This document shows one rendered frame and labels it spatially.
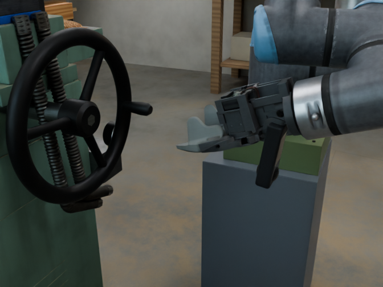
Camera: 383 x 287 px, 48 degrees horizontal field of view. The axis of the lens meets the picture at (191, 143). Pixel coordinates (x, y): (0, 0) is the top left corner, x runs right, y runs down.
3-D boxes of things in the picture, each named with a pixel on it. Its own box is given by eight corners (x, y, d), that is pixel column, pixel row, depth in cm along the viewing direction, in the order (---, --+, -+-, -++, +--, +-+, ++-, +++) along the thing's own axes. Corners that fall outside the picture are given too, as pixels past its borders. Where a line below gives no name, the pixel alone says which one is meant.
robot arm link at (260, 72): (251, 79, 124) (255, 15, 117) (313, 83, 120) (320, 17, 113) (243, 93, 110) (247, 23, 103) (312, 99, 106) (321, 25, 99)
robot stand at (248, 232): (230, 259, 163) (236, 123, 140) (311, 281, 152) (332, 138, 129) (200, 315, 138) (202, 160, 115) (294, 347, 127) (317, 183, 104)
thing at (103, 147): (105, 184, 106) (102, 154, 103) (65, 173, 111) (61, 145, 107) (124, 169, 113) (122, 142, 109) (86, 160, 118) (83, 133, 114)
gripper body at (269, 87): (227, 89, 73) (296, 73, 67) (241, 136, 75) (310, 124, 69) (209, 102, 67) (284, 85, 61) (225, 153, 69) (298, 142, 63)
